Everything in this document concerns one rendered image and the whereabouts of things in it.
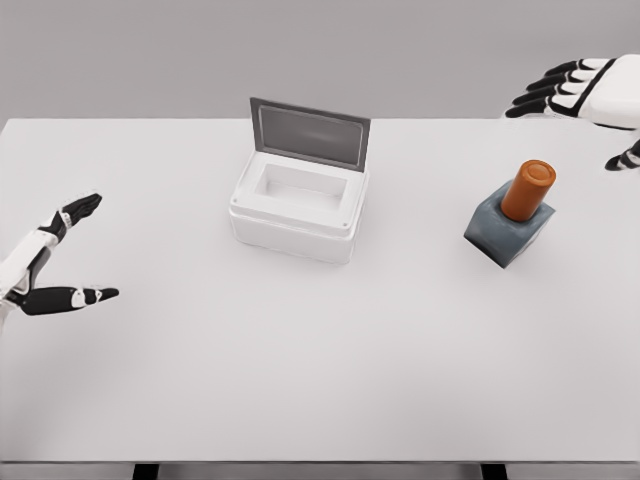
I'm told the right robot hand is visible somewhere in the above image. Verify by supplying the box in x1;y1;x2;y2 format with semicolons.
503;54;640;172

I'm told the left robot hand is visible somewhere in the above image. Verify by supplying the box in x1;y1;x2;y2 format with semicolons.
0;192;121;330

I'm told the grey bottle with orange cap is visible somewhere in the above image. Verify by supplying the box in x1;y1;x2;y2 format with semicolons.
463;159;558;270

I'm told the white box with grey lid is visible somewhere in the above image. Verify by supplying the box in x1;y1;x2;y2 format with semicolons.
228;96;372;266

